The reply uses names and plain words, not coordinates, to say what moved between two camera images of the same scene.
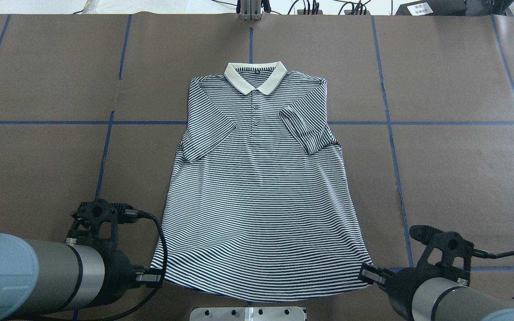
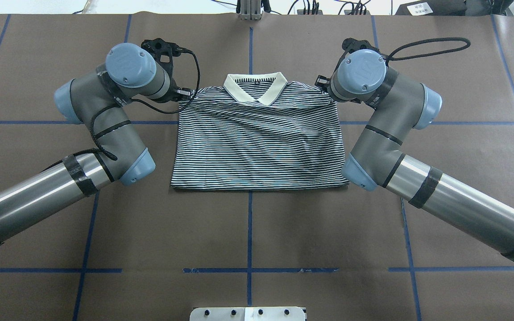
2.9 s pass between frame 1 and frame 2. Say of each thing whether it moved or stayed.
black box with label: stayed
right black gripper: moved
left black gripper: moved
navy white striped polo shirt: moved
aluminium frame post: stayed
